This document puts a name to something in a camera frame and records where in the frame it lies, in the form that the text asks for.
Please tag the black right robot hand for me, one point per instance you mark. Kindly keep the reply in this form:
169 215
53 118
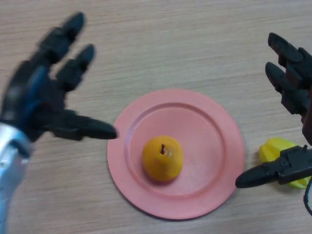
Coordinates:
295 78

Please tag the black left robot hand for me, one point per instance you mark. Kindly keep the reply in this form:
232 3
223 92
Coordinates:
36 97

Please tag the yellow pear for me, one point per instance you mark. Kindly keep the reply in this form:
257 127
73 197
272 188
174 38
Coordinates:
163 165

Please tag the pink round plate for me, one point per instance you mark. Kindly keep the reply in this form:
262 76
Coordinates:
207 156

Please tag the yellow starfruit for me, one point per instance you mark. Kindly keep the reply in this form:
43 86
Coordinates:
270 151

